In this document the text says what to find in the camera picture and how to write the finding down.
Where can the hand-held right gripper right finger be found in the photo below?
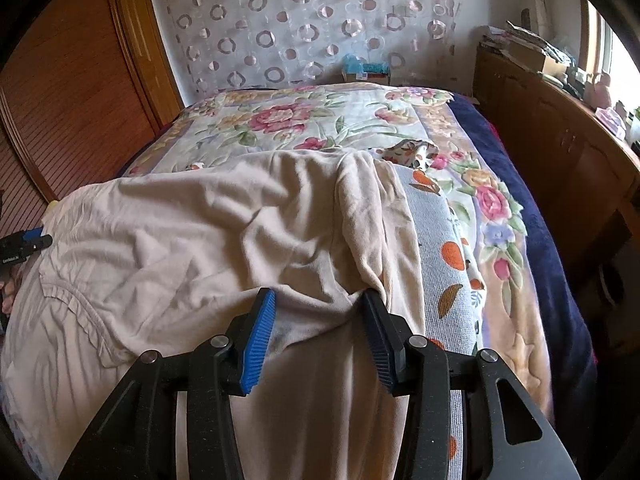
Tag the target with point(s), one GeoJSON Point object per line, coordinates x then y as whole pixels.
{"type": "Point", "coordinates": [377, 345]}

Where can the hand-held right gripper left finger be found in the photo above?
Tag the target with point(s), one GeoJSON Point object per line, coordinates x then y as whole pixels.
{"type": "Point", "coordinates": [257, 340]}

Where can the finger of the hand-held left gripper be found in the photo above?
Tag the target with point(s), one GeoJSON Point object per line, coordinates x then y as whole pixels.
{"type": "Point", "coordinates": [39, 242]}
{"type": "Point", "coordinates": [27, 234]}

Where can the beige printed t-shirt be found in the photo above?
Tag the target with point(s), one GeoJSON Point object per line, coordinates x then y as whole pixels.
{"type": "Point", "coordinates": [200, 240]}

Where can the person's left hand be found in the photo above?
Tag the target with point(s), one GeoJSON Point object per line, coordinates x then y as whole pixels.
{"type": "Point", "coordinates": [9, 295]}

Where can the orange fruit print bed sheet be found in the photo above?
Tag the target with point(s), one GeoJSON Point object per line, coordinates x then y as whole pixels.
{"type": "Point", "coordinates": [440, 230]}

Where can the brown wooden wardrobe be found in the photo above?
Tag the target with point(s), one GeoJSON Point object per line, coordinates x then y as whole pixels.
{"type": "Point", "coordinates": [75, 85]}

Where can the navy blue blanket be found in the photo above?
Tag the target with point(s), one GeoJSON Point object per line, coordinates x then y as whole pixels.
{"type": "Point", "coordinates": [550, 260]}

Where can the small patterned cloth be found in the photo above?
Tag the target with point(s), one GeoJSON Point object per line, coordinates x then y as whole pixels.
{"type": "Point", "coordinates": [412, 152]}

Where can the floral blanket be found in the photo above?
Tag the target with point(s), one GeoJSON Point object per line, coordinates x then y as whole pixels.
{"type": "Point", "coordinates": [300, 120]}

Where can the small cardboard box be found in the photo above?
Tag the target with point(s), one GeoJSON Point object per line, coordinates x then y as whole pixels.
{"type": "Point", "coordinates": [367, 79]}

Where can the long wooden cabinet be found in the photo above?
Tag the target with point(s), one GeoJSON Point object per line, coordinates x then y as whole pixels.
{"type": "Point", "coordinates": [550, 125]}

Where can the blue plastic bag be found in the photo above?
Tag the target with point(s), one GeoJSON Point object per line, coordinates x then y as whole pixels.
{"type": "Point", "coordinates": [360, 64]}

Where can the sheer circle pattern curtain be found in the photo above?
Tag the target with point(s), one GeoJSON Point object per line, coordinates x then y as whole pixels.
{"type": "Point", "coordinates": [300, 20]}

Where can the stack of papers and boxes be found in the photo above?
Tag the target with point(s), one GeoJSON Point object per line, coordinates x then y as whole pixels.
{"type": "Point", "coordinates": [525, 50]}

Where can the window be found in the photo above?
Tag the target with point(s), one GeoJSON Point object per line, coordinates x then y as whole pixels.
{"type": "Point", "coordinates": [615, 60]}

